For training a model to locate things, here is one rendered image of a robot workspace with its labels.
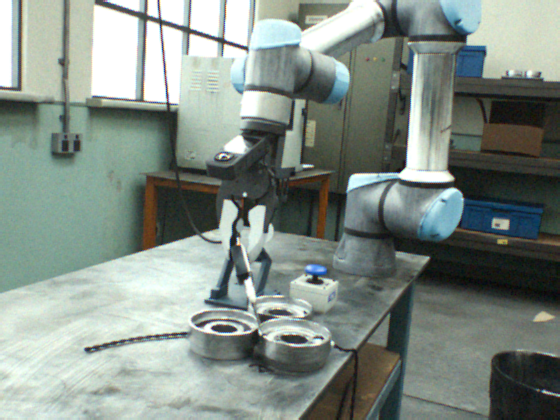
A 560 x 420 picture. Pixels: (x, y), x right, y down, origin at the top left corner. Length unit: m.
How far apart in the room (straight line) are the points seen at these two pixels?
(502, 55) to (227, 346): 4.20
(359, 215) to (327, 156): 3.46
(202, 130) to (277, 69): 2.42
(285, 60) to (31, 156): 1.96
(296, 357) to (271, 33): 0.46
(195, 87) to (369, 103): 1.79
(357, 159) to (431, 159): 3.47
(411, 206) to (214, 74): 2.16
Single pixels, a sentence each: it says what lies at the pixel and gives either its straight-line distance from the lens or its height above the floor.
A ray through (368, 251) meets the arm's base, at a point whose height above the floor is 0.86.
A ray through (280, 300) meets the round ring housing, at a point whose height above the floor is 0.83.
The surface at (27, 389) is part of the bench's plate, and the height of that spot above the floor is 0.80.
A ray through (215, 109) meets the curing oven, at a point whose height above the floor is 1.15.
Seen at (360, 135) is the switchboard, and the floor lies 1.04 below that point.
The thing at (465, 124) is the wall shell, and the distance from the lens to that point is 4.81.
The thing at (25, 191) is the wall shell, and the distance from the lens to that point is 2.72.
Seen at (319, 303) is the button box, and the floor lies 0.82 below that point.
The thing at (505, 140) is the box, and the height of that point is 1.10.
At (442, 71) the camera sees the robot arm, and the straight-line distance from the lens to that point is 1.24.
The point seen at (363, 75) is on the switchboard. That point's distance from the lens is 4.72.
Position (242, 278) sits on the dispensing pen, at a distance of 0.87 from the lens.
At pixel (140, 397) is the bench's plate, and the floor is 0.80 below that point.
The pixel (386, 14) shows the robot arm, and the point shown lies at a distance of 1.28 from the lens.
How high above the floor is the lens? 1.14
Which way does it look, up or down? 9 degrees down
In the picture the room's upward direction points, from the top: 5 degrees clockwise
